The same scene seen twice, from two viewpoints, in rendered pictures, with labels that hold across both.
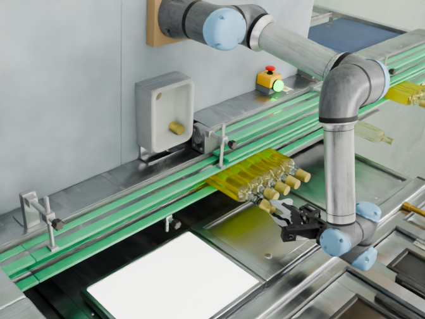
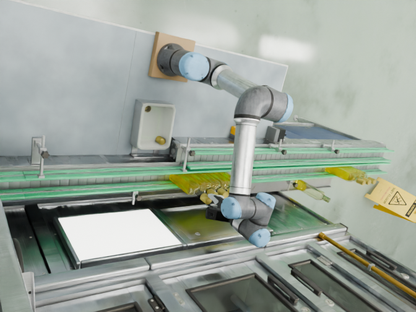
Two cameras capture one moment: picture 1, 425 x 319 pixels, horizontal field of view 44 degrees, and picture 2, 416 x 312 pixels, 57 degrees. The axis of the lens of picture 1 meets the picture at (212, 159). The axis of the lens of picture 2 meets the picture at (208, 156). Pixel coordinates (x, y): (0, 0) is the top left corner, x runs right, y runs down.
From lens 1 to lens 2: 0.58 m
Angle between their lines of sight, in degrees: 17
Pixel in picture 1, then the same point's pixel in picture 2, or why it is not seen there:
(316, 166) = not seen: hidden behind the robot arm
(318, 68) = not seen: hidden behind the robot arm
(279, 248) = (208, 232)
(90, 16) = (111, 43)
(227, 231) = (176, 215)
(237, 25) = (202, 64)
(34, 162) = (52, 127)
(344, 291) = (246, 269)
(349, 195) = (245, 173)
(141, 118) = (135, 123)
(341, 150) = (243, 138)
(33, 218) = (36, 158)
